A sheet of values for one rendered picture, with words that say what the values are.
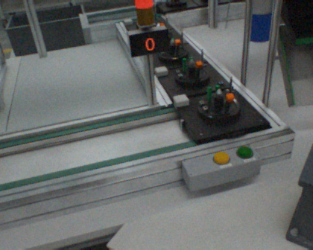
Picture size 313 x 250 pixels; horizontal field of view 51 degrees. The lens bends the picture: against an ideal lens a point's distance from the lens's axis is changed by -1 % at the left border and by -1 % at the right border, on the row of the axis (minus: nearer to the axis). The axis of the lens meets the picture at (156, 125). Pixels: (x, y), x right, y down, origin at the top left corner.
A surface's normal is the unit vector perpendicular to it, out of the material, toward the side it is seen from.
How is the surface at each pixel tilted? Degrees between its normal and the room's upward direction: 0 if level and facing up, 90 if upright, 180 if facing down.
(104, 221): 0
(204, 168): 0
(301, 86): 45
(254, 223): 0
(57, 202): 90
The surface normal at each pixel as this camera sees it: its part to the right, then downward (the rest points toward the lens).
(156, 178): 0.26, 0.53
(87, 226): -0.08, -0.82
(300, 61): 0.00, -0.18
